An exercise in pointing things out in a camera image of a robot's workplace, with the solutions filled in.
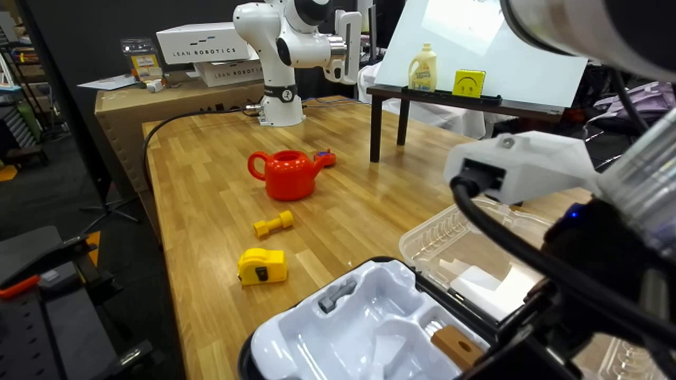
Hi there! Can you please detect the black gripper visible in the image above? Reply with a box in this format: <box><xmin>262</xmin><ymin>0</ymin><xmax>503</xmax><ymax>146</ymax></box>
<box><xmin>456</xmin><ymin>198</ymin><xmax>676</xmax><ymax>377</ymax></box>

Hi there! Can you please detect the wooden plank with holes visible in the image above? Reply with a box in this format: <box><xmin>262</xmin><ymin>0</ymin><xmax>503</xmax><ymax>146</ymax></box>
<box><xmin>432</xmin><ymin>325</ymin><xmax>485</xmax><ymax>370</ymax></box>

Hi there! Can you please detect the white electronics box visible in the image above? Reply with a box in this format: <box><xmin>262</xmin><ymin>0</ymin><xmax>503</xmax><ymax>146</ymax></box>
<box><xmin>156</xmin><ymin>21</ymin><xmax>262</xmax><ymax>87</ymax></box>

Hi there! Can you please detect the cardboard box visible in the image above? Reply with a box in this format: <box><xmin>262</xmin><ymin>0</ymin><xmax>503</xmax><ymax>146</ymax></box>
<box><xmin>93</xmin><ymin>80</ymin><xmax>267</xmax><ymax>207</ymax></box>

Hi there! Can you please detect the black toy tool case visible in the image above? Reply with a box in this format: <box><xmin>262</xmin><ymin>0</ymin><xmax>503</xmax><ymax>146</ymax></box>
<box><xmin>236</xmin><ymin>203</ymin><xmax>676</xmax><ymax>380</ymax></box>

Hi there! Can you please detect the grey toy piece in case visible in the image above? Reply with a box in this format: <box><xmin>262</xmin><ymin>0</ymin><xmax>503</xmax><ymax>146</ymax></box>
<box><xmin>320</xmin><ymin>283</ymin><xmax>355</xmax><ymax>313</ymax></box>

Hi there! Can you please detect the yellow smiley block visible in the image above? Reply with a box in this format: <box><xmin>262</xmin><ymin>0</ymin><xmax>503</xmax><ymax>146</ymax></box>
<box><xmin>453</xmin><ymin>70</ymin><xmax>487</xmax><ymax>99</ymax></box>

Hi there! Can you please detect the yellow detergent bottle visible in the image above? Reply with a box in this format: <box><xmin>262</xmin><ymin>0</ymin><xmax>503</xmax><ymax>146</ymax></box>
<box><xmin>407</xmin><ymin>45</ymin><xmax>437</xmax><ymax>92</ymax></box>

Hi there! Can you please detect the yellow toy tape measure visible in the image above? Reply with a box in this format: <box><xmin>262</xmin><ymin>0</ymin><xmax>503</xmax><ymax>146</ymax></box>
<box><xmin>236</xmin><ymin>247</ymin><xmax>289</xmax><ymax>285</ymax></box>

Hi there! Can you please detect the red toy watering can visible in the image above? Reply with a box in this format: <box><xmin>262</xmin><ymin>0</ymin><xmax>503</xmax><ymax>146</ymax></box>
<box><xmin>248</xmin><ymin>149</ymin><xmax>336</xmax><ymax>201</ymax></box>

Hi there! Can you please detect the yellow toy bolt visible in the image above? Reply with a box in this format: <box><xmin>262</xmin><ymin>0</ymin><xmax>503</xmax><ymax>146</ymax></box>
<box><xmin>253</xmin><ymin>212</ymin><xmax>294</xmax><ymax>238</ymax></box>

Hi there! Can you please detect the black equipment cart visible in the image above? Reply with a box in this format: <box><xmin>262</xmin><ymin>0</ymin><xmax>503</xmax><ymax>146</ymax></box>
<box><xmin>0</xmin><ymin>226</ymin><xmax>156</xmax><ymax>380</ymax></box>

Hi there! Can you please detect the black camera cable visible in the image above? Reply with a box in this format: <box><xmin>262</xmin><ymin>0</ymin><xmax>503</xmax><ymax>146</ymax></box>
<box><xmin>451</xmin><ymin>176</ymin><xmax>676</xmax><ymax>350</ymax></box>

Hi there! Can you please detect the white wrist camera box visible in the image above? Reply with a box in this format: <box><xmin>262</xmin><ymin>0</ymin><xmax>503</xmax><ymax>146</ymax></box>
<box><xmin>443</xmin><ymin>130</ymin><xmax>599</xmax><ymax>204</ymax></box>

